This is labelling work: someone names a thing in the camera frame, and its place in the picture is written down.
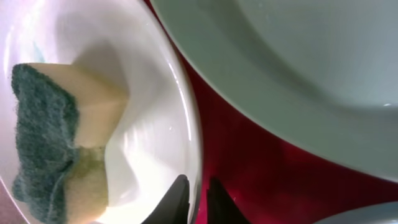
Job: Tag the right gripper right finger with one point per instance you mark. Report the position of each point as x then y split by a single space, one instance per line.
221 208

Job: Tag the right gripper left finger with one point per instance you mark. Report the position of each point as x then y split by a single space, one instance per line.
174 206

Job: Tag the cream white plate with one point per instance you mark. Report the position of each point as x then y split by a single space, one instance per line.
159 136

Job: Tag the green yellow sponge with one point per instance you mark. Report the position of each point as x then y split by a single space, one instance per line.
65 118

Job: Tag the light blue plate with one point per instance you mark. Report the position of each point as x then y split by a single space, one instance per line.
383 213

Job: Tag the mint green plate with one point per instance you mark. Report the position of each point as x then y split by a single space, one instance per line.
321 75

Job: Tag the red plastic tray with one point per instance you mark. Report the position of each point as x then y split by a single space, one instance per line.
270 179

